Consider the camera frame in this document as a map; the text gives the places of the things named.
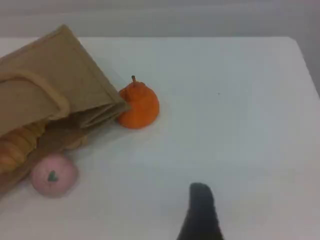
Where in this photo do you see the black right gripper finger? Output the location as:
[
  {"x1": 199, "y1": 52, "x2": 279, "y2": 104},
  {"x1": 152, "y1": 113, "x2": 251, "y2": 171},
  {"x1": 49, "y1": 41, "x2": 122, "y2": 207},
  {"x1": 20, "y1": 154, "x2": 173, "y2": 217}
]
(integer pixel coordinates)
[{"x1": 175, "y1": 182, "x2": 225, "y2": 240}]

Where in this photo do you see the brown burlap tote bag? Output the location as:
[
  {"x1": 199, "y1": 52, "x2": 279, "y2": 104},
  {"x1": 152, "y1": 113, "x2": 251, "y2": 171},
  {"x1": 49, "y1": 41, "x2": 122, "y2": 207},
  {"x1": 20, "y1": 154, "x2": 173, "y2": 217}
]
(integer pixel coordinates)
[{"x1": 0, "y1": 23, "x2": 131, "y2": 201}]

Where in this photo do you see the long striped orange bread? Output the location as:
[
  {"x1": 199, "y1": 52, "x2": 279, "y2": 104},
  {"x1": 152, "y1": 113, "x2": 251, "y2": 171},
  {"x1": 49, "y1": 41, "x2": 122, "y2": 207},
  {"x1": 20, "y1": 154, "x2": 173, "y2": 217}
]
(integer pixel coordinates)
[{"x1": 0, "y1": 119, "x2": 47, "y2": 174}]

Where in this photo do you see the orange pear shaped pastry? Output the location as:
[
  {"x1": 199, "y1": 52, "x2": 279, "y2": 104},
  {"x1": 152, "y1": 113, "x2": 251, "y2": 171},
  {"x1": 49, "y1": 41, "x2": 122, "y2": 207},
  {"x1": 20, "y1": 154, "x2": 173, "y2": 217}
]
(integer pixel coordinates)
[{"x1": 116, "y1": 74, "x2": 161, "y2": 130}]

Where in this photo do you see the pink peach shaped bun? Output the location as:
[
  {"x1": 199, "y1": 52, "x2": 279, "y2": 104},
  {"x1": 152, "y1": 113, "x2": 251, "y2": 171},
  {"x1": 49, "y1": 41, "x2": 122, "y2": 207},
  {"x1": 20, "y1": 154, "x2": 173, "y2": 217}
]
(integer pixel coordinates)
[{"x1": 30, "y1": 153, "x2": 79, "y2": 199}]

